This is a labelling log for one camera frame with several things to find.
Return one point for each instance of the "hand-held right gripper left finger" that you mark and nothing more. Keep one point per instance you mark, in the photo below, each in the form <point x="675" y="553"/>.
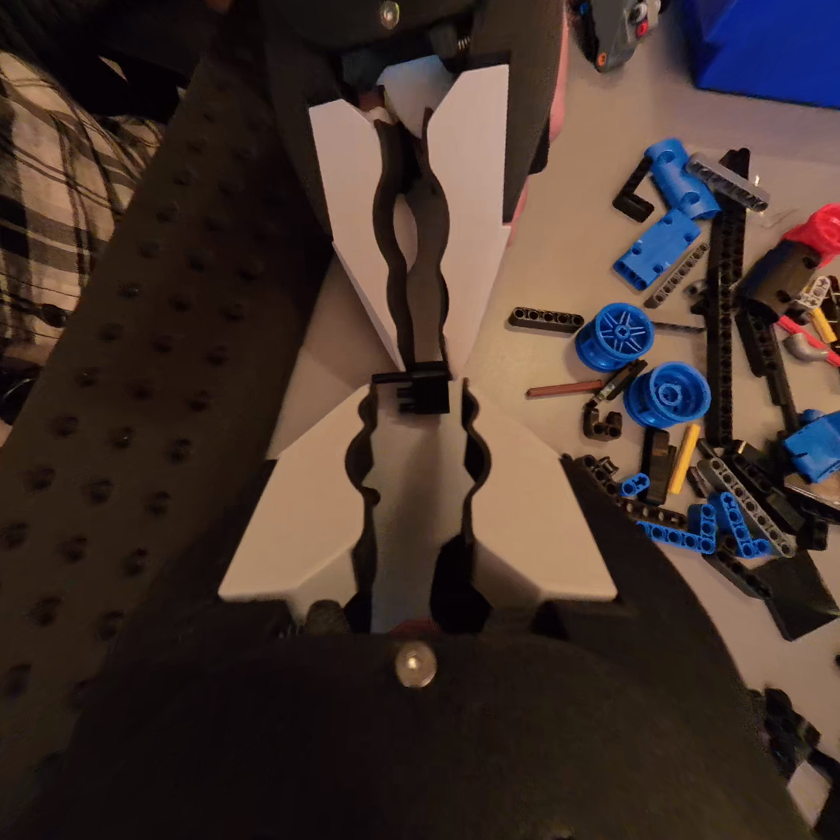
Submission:
<point x="295" y="525"/>

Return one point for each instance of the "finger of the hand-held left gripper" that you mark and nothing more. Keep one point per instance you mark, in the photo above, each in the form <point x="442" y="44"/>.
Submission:
<point x="348" y="197"/>
<point x="479" y="197"/>

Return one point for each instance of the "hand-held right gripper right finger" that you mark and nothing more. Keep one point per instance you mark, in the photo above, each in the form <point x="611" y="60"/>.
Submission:
<point x="531" y="525"/>

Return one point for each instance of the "black connector assembly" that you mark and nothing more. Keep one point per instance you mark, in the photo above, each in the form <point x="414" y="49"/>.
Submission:
<point x="426" y="394"/>

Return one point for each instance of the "grey desk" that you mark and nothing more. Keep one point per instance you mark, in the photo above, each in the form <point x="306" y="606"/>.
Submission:
<point x="558" y="262"/>

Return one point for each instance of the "person's left hand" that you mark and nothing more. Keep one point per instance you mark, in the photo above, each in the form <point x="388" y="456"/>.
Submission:
<point x="561" y="85"/>

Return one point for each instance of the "black double connector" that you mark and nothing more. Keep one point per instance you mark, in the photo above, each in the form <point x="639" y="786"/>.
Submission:
<point x="600" y="472"/>

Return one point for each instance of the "small blue connector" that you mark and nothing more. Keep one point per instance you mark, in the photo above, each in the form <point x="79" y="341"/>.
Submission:
<point x="634" y="485"/>

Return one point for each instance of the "black U-shaped connector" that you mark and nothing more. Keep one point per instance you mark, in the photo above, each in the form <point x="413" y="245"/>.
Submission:
<point x="594" y="426"/>

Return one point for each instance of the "short black straight beam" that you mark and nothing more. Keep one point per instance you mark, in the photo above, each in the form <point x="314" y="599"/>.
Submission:
<point x="653" y="510"/>

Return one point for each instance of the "black five-hole beam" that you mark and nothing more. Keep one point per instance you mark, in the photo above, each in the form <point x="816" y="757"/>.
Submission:
<point x="544" y="319"/>

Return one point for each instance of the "black rectangular brick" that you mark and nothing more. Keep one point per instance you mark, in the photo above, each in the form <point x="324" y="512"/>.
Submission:
<point x="656" y="459"/>

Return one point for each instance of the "blue L-shaped beam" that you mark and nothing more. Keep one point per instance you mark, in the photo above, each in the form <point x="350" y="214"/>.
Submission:
<point x="676" y="538"/>

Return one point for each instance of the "short black L beam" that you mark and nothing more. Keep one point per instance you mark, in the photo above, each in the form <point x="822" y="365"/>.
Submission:
<point x="630" y="200"/>

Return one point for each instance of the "black thin liftarm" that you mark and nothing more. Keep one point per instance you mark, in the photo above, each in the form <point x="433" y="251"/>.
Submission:
<point x="620" y="380"/>

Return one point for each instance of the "blue rectangular panel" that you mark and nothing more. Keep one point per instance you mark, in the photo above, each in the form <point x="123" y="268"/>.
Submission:
<point x="656" y="253"/>

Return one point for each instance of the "blue wheel rim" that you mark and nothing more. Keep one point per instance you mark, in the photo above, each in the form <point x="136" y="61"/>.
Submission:
<point x="613" y="338"/>
<point x="666" y="394"/>

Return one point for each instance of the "blue curved panel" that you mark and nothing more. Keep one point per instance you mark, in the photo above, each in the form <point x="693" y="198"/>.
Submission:
<point x="682" y="180"/>

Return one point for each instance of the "blue bent short beam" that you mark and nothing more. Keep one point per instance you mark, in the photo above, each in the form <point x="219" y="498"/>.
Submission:
<point x="738" y="525"/>

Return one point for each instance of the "dark grey nine-hole beam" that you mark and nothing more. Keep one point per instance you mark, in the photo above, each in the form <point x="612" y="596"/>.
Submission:
<point x="676" y="275"/>

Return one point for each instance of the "dark grey motor block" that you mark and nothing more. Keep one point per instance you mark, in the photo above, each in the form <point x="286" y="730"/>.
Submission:
<point x="617" y="33"/>

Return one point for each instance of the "long grey beam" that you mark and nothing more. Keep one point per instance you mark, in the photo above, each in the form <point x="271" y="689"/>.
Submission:
<point x="748" y="505"/>

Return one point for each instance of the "dark grey flat strip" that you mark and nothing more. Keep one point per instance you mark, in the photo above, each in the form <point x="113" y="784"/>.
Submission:
<point x="676" y="326"/>

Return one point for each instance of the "small grey pin connector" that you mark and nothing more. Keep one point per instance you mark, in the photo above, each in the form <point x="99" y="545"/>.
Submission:
<point x="697" y="287"/>

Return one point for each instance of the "grey seven-hole beam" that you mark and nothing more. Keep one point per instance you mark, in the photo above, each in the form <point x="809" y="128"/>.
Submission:
<point x="728" y="184"/>

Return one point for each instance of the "black wedge piece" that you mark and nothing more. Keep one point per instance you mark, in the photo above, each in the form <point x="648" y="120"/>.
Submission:
<point x="736" y="161"/>

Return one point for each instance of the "long black beam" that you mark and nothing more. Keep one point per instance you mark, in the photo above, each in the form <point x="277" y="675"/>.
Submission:
<point x="722" y="328"/>

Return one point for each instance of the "black square panel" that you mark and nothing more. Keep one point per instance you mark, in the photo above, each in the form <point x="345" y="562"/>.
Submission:
<point x="797" y="594"/>

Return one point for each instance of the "black eleven-hole beam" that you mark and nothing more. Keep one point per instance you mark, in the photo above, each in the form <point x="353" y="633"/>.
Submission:
<point x="764" y="354"/>

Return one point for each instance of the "blue folded panel piece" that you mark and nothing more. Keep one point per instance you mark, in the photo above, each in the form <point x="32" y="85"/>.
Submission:
<point x="814" y="449"/>

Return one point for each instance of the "black curved panel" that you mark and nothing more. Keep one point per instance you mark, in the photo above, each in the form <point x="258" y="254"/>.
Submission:
<point x="778" y="279"/>

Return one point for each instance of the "silver curved pipe piece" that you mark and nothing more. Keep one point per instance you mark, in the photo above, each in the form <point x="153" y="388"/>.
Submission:
<point x="804" y="351"/>

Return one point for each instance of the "blue bin with square tag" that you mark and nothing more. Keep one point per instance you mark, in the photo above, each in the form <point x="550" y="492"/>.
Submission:
<point x="768" y="46"/>

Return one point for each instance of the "red axle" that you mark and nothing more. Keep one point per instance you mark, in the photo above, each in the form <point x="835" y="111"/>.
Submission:
<point x="807" y="338"/>

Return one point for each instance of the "red wheel rim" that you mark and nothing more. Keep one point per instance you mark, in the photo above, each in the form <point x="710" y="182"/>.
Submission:
<point x="817" y="229"/>

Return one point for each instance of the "short yellow axle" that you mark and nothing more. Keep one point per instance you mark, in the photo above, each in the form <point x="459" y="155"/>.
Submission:
<point x="825" y="325"/>

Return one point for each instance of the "black studded base plate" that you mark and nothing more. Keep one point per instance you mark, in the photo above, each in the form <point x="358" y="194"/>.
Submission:
<point x="164" y="394"/>

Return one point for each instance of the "black bent frame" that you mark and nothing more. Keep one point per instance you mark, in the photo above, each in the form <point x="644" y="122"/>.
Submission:
<point x="787" y="728"/>

